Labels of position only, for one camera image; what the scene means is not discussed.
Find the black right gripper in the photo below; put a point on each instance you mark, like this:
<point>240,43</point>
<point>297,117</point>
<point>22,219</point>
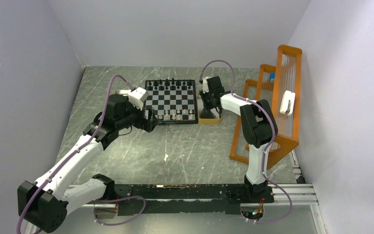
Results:
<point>207,106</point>

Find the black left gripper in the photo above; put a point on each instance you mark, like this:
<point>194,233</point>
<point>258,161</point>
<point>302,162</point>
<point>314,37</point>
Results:
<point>142,123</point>

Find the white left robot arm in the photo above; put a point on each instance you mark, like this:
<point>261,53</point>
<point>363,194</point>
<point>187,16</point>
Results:
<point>46,202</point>

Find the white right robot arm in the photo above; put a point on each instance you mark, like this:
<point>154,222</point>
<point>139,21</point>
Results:
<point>258,126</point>

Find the yellow tray of white pieces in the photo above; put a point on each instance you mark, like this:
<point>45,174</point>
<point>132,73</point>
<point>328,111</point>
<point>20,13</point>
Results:
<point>207,116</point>

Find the black white chess board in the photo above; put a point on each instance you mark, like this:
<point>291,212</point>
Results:
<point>172,100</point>

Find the silver metal tray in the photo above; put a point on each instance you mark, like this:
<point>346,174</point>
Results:
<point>123,92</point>

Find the blue cap bottle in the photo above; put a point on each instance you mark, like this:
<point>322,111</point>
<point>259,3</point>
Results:
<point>272,77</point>

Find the orange wooden rack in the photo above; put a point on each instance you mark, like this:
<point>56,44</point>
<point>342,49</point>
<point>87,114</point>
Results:
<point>288,71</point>

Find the white clip object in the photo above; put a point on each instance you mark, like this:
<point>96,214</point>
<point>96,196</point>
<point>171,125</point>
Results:
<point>287,103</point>

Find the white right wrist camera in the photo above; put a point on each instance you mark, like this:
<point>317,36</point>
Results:
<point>205,84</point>

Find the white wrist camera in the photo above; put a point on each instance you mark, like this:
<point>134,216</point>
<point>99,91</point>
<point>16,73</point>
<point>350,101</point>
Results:
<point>137,97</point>
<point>205,84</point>

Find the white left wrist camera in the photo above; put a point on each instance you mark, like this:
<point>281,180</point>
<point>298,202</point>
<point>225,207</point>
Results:
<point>137,97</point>

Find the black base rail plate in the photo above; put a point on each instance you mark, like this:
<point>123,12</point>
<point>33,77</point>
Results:
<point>187,198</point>

